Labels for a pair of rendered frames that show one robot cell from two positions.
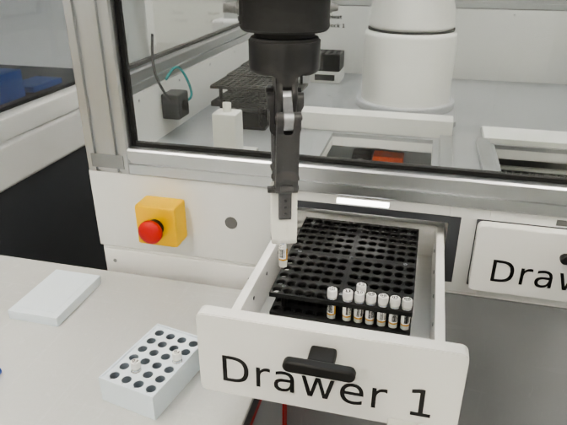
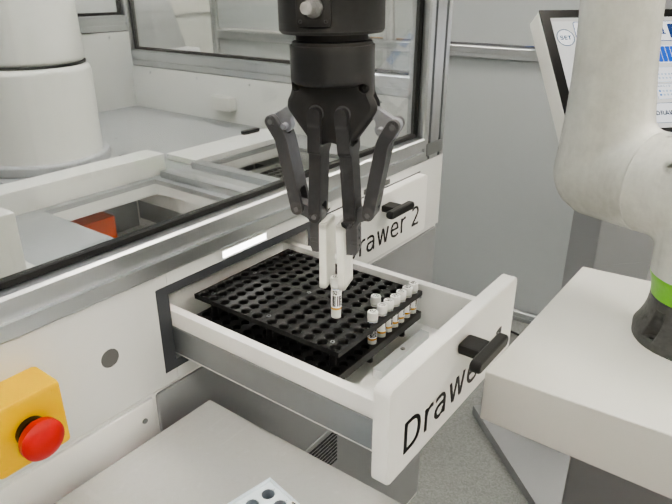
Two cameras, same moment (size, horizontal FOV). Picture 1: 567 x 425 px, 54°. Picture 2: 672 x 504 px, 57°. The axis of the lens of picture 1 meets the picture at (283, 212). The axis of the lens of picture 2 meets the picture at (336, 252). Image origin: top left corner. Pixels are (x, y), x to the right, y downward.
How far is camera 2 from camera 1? 0.64 m
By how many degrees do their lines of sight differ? 61
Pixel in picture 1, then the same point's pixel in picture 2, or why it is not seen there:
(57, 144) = not seen: outside the picture
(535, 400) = not seen: hidden behind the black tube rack
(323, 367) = (495, 345)
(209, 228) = (80, 387)
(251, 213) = (134, 328)
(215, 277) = (98, 454)
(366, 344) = (482, 312)
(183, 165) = (20, 311)
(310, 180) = (193, 244)
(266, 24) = (371, 21)
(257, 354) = (427, 393)
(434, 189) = not seen: hidden behind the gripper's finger
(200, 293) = (117, 481)
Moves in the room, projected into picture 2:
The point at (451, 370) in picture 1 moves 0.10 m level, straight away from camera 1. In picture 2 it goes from (511, 296) to (442, 271)
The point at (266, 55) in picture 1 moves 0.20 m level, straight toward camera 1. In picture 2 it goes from (360, 60) to (619, 71)
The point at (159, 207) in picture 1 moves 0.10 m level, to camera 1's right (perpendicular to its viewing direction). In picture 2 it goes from (31, 393) to (107, 339)
